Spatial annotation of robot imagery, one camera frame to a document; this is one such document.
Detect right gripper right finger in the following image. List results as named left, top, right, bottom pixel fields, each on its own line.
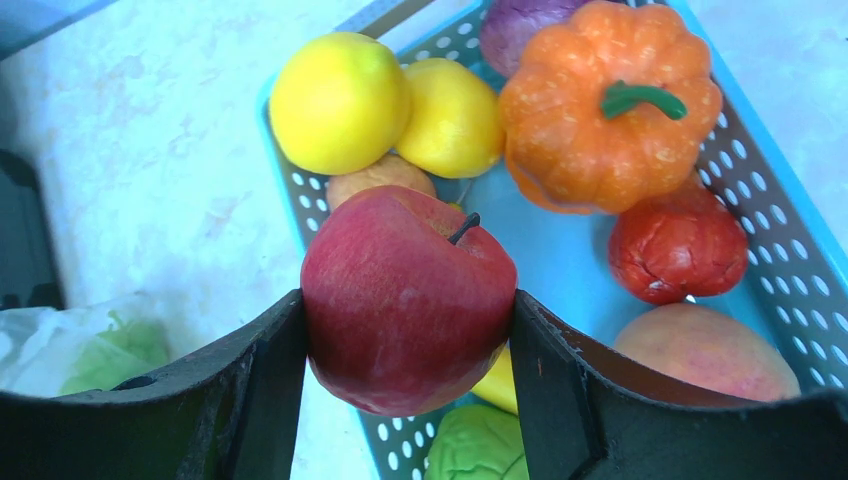
left=510, top=291, right=847, bottom=479

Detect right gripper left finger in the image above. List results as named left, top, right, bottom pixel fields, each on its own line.
left=1, top=290, right=307, bottom=479

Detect green toy grapes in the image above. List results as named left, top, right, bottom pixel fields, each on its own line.
left=59, top=310, right=170, bottom=395

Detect clear dotted zip bag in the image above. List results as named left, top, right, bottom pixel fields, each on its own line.
left=1, top=293, right=166, bottom=398

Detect red toy apple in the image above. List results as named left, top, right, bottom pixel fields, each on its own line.
left=300, top=185, right=517, bottom=417

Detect small orange toy fruit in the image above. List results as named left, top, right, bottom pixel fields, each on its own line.
left=326, top=153, right=437, bottom=210

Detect small yellow toy lemon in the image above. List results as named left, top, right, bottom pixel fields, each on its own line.
left=395, top=58, right=505, bottom=179

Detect blue perforated plastic basket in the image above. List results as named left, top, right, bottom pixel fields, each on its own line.
left=256, top=0, right=848, bottom=480

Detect yellow toy banana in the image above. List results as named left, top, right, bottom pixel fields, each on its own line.
left=471, top=346, right=518, bottom=415

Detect green toy lime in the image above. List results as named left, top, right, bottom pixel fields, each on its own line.
left=424, top=404, right=529, bottom=480

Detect toy peach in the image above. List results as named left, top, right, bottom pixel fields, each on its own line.
left=614, top=303, right=801, bottom=402

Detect red toy pepper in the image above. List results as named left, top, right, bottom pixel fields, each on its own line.
left=607, top=173, right=748, bottom=305

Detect black poker chip case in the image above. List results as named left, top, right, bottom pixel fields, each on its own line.
left=1, top=150, right=65, bottom=310

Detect orange toy pumpkin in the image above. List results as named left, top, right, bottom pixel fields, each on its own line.
left=499, top=1, right=723, bottom=214

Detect purple toy onion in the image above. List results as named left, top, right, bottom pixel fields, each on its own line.
left=479, top=0, right=587, bottom=78

